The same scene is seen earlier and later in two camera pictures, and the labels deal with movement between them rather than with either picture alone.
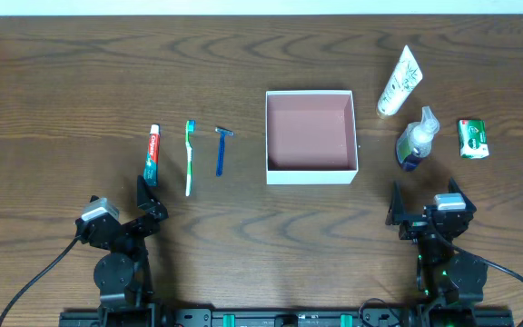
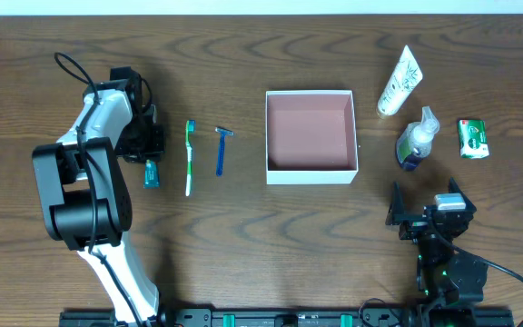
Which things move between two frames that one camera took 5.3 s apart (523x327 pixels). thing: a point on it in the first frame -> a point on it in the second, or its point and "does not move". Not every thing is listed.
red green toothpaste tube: (152, 163) does not move
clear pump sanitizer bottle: (416, 140) does not move
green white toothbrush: (191, 128) does not move
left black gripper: (131, 226) -> (148, 148)
